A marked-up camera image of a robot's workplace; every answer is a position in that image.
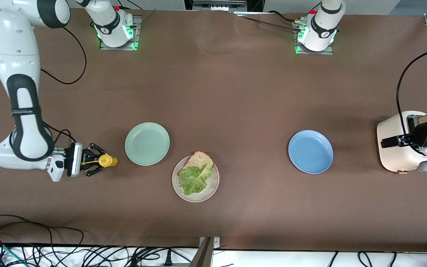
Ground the yellow squeeze bottle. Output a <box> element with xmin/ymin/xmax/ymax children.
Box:
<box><xmin>82</xmin><ymin>154</ymin><xmax>119</xmax><ymax>168</ymax></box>

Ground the green lettuce leaf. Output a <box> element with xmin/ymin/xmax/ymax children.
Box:
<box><xmin>178</xmin><ymin>162</ymin><xmax>214</xmax><ymax>196</ymax></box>

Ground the green plate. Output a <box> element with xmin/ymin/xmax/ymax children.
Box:
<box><xmin>125</xmin><ymin>122</ymin><xmax>170</xmax><ymax>166</ymax></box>

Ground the blue plate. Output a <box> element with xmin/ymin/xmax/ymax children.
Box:
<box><xmin>288</xmin><ymin>129</ymin><xmax>334</xmax><ymax>174</ymax></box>

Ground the beige plate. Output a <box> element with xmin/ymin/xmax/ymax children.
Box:
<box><xmin>172</xmin><ymin>155</ymin><xmax>220</xmax><ymax>203</ymax></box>

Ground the cream white toaster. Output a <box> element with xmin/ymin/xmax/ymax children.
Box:
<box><xmin>377</xmin><ymin>111</ymin><xmax>427</xmax><ymax>174</ymax></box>

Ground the black equipment box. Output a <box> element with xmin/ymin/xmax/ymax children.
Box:
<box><xmin>184</xmin><ymin>0</ymin><xmax>266</xmax><ymax>11</ymax></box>

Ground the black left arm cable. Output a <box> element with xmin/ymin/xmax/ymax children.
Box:
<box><xmin>396</xmin><ymin>46</ymin><xmax>427</xmax><ymax>154</ymax></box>

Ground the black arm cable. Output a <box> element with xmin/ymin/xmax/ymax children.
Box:
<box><xmin>396</xmin><ymin>46</ymin><xmax>427</xmax><ymax>154</ymax></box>
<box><xmin>10</xmin><ymin>27</ymin><xmax>87</xmax><ymax>149</ymax></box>

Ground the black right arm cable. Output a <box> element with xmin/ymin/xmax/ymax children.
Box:
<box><xmin>10</xmin><ymin>27</ymin><xmax>87</xmax><ymax>149</ymax></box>

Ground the grey metal bracket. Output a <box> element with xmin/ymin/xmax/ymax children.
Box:
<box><xmin>189</xmin><ymin>236</ymin><xmax>221</xmax><ymax>267</ymax></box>

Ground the black base cable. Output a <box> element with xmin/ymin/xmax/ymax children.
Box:
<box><xmin>267</xmin><ymin>10</ymin><xmax>300</xmax><ymax>23</ymax></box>

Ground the black braided cable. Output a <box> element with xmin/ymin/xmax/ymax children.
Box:
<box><xmin>232</xmin><ymin>10</ymin><xmax>304</xmax><ymax>32</ymax></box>

